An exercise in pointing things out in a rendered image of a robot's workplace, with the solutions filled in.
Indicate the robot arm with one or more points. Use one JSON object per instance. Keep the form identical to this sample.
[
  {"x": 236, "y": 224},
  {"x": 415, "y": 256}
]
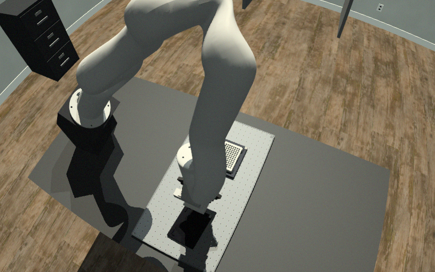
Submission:
[{"x": 229, "y": 72}]

